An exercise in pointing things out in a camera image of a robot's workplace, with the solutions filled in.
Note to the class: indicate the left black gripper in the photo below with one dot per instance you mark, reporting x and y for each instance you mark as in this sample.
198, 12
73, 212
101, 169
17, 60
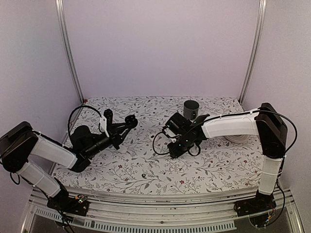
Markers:
116, 138

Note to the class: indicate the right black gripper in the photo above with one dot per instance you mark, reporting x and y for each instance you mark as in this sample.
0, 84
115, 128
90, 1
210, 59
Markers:
176, 153

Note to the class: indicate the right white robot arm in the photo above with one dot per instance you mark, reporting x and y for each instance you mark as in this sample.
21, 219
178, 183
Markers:
263, 122

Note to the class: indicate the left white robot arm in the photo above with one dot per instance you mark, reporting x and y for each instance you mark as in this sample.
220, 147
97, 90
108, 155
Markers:
22, 141

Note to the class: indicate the dark grey mug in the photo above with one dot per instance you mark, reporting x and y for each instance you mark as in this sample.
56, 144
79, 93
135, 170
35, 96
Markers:
190, 109

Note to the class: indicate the floral patterned table mat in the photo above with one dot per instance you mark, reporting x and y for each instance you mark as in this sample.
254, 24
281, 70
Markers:
221, 165

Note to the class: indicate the striped ceramic saucer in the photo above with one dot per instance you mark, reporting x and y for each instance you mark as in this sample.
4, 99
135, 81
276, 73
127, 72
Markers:
238, 139

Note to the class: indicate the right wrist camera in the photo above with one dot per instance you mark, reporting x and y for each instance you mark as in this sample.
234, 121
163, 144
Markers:
169, 134

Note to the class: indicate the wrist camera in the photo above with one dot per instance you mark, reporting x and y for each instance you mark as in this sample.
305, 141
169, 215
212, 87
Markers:
169, 134
106, 122

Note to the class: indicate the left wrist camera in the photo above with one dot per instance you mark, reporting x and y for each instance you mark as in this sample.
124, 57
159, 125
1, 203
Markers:
106, 122

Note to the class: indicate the front aluminium rail base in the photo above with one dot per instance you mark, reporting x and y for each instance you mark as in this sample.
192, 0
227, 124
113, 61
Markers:
181, 213

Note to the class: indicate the left aluminium frame post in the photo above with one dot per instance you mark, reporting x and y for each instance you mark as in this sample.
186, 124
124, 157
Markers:
65, 37

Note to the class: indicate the aluminium frame post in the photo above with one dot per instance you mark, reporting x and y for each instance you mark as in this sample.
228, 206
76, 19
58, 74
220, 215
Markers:
254, 50
65, 37

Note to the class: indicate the right aluminium frame post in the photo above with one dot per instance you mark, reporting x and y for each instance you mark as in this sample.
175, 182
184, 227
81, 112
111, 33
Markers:
254, 50

